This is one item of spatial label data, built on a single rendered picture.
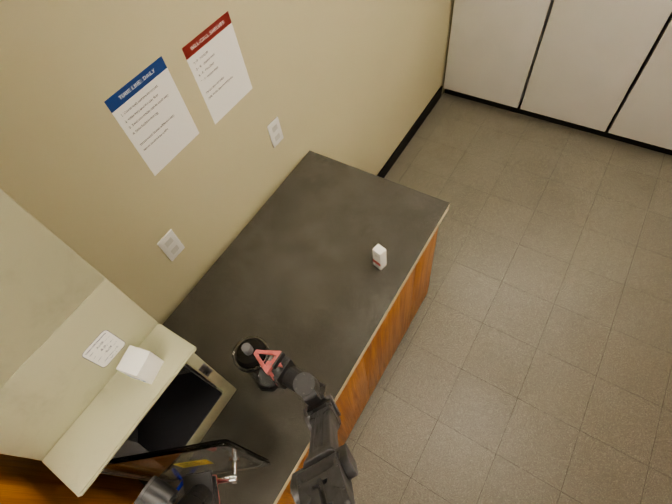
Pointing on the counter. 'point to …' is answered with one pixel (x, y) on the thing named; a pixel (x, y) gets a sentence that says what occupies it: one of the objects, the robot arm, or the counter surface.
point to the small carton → (140, 364)
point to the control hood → (115, 414)
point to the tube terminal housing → (78, 375)
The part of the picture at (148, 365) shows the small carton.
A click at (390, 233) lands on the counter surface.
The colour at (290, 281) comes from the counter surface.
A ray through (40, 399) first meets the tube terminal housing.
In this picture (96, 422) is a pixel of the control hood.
